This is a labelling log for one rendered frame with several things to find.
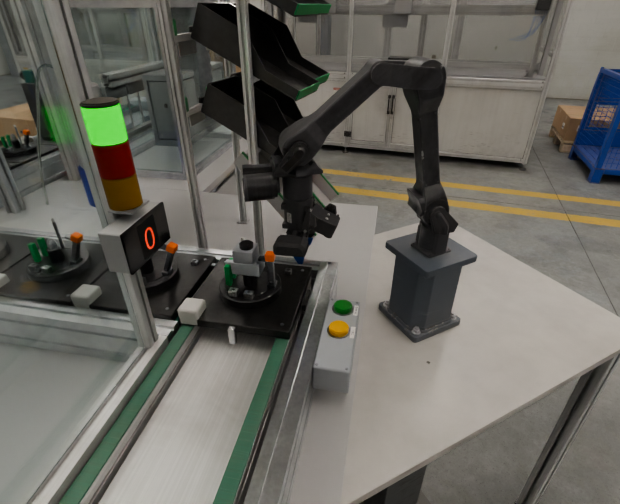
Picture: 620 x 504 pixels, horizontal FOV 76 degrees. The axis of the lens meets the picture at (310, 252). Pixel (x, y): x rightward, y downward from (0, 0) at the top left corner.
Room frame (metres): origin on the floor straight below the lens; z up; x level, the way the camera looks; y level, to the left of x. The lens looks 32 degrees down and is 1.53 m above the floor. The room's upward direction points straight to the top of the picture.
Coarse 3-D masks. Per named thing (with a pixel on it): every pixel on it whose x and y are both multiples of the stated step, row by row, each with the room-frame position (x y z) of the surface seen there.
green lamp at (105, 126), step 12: (84, 108) 0.55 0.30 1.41; (96, 108) 0.55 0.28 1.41; (108, 108) 0.56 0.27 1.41; (120, 108) 0.58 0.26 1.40; (84, 120) 0.56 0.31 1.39; (96, 120) 0.55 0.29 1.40; (108, 120) 0.55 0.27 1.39; (120, 120) 0.57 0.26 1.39; (96, 132) 0.55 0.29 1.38; (108, 132) 0.55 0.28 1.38; (120, 132) 0.56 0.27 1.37; (96, 144) 0.55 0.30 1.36; (108, 144) 0.55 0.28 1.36
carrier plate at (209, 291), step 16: (224, 272) 0.81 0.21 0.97; (304, 272) 0.81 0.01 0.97; (208, 288) 0.74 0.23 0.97; (288, 288) 0.74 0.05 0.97; (304, 288) 0.74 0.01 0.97; (208, 304) 0.68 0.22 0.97; (224, 304) 0.68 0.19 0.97; (272, 304) 0.68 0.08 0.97; (288, 304) 0.68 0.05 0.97; (208, 320) 0.63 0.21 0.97; (224, 320) 0.63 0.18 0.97; (240, 320) 0.63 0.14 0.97; (256, 320) 0.63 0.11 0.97; (272, 320) 0.63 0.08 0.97; (288, 320) 0.63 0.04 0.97; (272, 336) 0.60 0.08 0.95; (288, 336) 0.60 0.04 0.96
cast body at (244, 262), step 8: (248, 240) 0.75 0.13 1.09; (240, 248) 0.73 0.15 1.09; (248, 248) 0.72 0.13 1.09; (256, 248) 0.74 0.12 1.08; (240, 256) 0.72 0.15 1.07; (248, 256) 0.71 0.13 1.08; (256, 256) 0.73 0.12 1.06; (232, 264) 0.72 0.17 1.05; (240, 264) 0.72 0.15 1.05; (248, 264) 0.71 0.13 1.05; (256, 264) 0.71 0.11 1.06; (264, 264) 0.75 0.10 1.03; (232, 272) 0.72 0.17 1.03; (240, 272) 0.72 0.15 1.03; (248, 272) 0.71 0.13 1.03; (256, 272) 0.71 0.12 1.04
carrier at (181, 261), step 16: (160, 256) 0.85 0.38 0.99; (176, 256) 0.88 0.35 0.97; (192, 256) 0.88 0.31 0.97; (208, 256) 0.88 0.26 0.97; (144, 272) 0.77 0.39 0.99; (160, 272) 0.78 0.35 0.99; (176, 272) 0.78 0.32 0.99; (192, 272) 0.81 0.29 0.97; (208, 272) 0.83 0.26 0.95; (160, 288) 0.73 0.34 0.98; (176, 288) 0.74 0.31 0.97; (192, 288) 0.74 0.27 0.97; (160, 304) 0.68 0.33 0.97; (176, 304) 0.68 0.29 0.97
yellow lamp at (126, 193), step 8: (136, 176) 0.58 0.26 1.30; (104, 184) 0.55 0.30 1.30; (112, 184) 0.55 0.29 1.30; (120, 184) 0.55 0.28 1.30; (128, 184) 0.56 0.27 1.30; (136, 184) 0.57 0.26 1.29; (112, 192) 0.55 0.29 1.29; (120, 192) 0.55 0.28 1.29; (128, 192) 0.56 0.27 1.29; (136, 192) 0.57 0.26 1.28; (112, 200) 0.55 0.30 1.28; (120, 200) 0.55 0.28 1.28; (128, 200) 0.55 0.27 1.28; (136, 200) 0.56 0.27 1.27; (112, 208) 0.55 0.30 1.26; (120, 208) 0.55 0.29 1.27; (128, 208) 0.55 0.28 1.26
